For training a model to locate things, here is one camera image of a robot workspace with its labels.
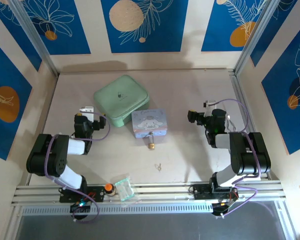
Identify small brass padlock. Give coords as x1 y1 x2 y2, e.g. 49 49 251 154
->
147 133 156 151

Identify metal tweezers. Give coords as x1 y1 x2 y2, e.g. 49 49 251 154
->
225 114 238 133

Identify mint green square case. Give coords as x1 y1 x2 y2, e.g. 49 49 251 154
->
93 74 151 128

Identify cartoon dog tin box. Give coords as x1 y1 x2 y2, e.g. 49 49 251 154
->
130 107 169 139

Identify orange capped small bottle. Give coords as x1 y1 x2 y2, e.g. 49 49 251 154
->
104 183 117 198

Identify clear plastic bag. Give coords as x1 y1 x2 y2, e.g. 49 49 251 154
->
114 176 136 203

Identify clear plastic wrapper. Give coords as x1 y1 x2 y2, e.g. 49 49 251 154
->
120 197 143 208

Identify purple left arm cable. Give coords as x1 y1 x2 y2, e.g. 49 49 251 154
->
44 111 111 224

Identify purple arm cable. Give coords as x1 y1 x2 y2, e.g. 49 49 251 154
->
44 111 111 224
215 98 260 218

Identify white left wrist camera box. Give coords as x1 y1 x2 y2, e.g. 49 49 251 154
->
79 105 95 124

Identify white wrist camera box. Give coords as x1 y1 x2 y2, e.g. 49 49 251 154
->
79 105 95 124
203 99 218 110

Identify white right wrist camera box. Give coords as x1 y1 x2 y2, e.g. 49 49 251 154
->
203 99 218 110

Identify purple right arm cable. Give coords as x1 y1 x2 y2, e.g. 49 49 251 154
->
215 98 260 218

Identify aluminium side rail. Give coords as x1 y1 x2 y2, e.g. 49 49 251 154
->
229 70 273 181

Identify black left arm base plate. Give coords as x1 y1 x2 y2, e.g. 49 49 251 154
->
59 185 106 204

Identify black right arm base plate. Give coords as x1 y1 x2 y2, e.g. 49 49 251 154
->
192 184 240 201

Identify blue floral wall panel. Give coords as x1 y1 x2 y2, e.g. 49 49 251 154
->
100 0 190 54
249 0 300 68
200 0 266 53
260 24 300 156
0 35 34 161
16 0 92 56
0 0 43 73

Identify aluminium frame rail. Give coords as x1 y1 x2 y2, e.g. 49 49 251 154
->
10 183 288 206

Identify aluminium corner post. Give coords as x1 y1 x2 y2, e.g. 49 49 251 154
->
233 0 284 76
8 0 60 77

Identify slotted grey cable duct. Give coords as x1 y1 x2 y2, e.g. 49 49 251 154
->
20 202 279 216

